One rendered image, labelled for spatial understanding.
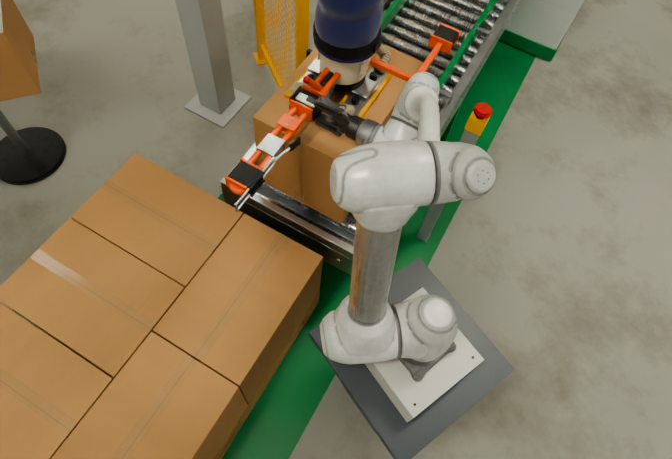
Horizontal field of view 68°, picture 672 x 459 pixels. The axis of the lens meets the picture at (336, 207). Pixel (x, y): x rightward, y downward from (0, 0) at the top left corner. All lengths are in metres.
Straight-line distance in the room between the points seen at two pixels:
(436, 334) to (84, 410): 1.24
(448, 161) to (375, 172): 0.14
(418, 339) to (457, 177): 0.61
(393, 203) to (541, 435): 1.88
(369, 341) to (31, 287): 1.39
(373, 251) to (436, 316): 0.39
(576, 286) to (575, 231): 0.35
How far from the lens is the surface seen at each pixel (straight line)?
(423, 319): 1.40
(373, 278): 1.17
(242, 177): 1.46
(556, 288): 2.94
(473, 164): 0.96
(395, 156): 0.95
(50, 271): 2.25
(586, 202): 3.31
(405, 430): 1.71
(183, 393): 1.94
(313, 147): 1.71
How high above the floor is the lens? 2.42
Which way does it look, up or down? 59 degrees down
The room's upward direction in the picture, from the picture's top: 8 degrees clockwise
